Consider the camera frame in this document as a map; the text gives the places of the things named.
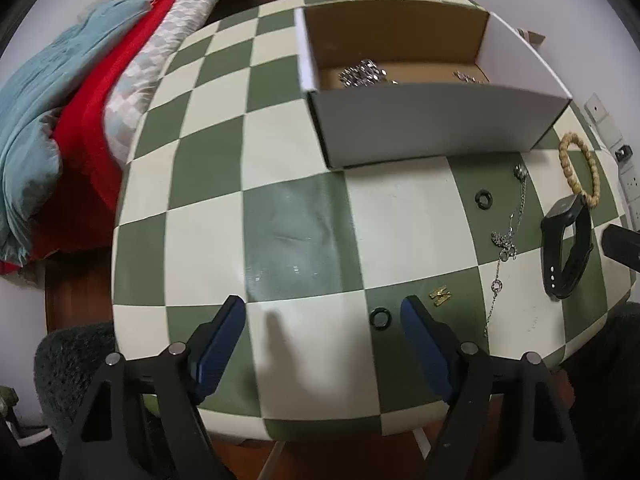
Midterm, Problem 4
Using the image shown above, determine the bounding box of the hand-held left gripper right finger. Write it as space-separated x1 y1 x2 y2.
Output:
399 294 586 480

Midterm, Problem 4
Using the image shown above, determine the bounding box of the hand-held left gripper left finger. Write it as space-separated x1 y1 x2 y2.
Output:
59 294 247 480

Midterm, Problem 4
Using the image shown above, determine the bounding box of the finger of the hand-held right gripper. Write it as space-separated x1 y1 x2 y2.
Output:
601 224 640 274

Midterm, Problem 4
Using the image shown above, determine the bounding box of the white cardboard box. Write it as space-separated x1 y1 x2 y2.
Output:
294 0 574 170

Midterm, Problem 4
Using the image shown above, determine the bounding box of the black smart watch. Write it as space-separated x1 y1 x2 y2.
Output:
540 194 594 300

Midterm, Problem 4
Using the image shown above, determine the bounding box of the white table leg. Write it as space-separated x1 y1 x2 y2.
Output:
259 441 288 480
411 428 432 461

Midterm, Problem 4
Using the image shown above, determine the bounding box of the white power strip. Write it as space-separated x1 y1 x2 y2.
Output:
583 92 640 233

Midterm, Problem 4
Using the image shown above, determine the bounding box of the green checkered tablecloth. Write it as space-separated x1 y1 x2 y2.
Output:
111 0 632 443

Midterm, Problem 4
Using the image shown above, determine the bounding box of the dark grey fluffy cushion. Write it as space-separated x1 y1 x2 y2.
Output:
33 321 118 453

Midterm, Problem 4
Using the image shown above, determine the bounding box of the red blanket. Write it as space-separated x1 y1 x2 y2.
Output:
0 0 207 276

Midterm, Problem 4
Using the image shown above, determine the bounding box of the grey patterned bed sheet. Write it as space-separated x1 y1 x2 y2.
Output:
103 0 243 165

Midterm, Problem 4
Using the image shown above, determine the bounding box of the bed with red blue bedding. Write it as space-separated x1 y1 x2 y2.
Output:
0 0 208 267

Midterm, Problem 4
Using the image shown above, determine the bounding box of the wooden bead bracelet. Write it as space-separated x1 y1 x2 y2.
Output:
558 132 600 208

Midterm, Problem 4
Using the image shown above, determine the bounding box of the silver chain necklace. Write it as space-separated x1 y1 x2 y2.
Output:
483 163 530 339

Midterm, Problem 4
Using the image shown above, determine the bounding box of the silver chain jewelry pile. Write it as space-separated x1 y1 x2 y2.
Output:
338 59 399 87

